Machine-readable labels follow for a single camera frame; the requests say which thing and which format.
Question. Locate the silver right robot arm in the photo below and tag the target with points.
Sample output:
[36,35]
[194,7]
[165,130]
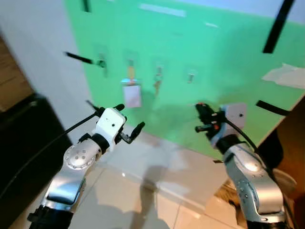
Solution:
[255,186]

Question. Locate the card badge with orange loop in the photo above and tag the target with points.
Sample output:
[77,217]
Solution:
[132,94]

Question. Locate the white paper sheet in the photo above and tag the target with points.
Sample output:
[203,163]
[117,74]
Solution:
[286,76]

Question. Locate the white round stool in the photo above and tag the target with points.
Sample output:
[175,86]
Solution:
[286,181]

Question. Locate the black cabinet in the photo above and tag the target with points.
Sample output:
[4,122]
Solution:
[24,138]

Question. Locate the white tape strip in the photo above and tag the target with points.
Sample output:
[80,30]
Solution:
[162,9]

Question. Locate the long black tape strip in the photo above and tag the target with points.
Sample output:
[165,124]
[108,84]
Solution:
[277,26]

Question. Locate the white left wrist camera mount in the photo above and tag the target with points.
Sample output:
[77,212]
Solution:
[110,125]

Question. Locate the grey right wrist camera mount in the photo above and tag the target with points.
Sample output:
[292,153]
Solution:
[237,114]

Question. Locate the clear adhesive wall hook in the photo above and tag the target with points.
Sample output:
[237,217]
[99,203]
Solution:
[191,75]
[130,61]
[158,68]
[101,56]

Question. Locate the green wall board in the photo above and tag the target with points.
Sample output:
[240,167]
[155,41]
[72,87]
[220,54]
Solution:
[214,57]

